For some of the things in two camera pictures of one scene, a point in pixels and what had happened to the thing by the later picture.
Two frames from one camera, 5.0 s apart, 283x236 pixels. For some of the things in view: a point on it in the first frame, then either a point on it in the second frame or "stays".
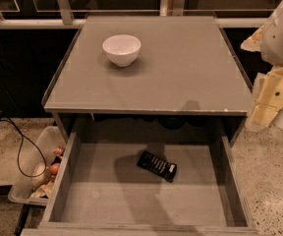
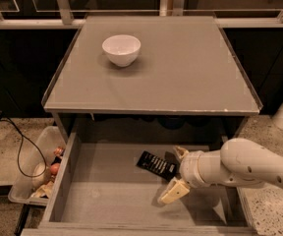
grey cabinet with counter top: (187, 80) stays
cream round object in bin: (37, 179) stays
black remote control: (157, 166) stays
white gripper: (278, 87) to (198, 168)
